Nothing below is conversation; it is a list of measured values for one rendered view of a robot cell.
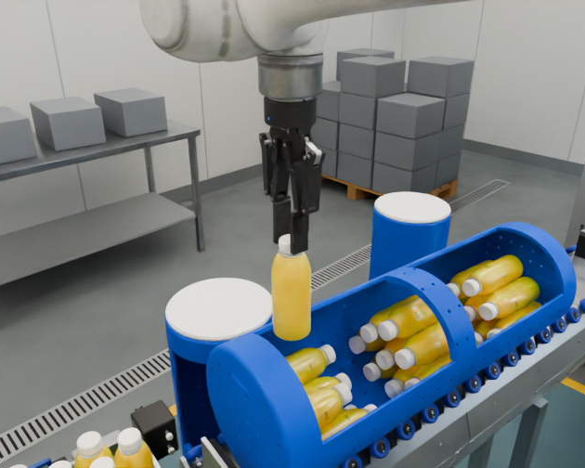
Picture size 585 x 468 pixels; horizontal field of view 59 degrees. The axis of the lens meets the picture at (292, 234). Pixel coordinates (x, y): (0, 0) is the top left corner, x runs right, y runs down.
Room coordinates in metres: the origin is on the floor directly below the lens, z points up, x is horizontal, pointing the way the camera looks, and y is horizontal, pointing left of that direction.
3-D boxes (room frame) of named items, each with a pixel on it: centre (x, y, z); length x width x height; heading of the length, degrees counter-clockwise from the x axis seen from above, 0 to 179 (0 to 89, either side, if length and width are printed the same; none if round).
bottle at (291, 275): (0.74, 0.00, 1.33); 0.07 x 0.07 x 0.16
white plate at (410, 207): (1.79, -0.45, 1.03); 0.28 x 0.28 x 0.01
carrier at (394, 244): (1.79, -0.45, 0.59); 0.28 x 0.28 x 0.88
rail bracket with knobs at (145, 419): (0.78, 0.28, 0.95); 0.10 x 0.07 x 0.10; 37
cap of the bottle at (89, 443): (0.65, 0.35, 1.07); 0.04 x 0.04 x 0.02
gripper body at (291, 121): (0.74, 0.00, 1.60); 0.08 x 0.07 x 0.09; 37
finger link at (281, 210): (0.76, 0.02, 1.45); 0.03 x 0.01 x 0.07; 127
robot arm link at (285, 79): (0.74, 0.00, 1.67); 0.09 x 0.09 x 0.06
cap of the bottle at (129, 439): (0.66, 0.29, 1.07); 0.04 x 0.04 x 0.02
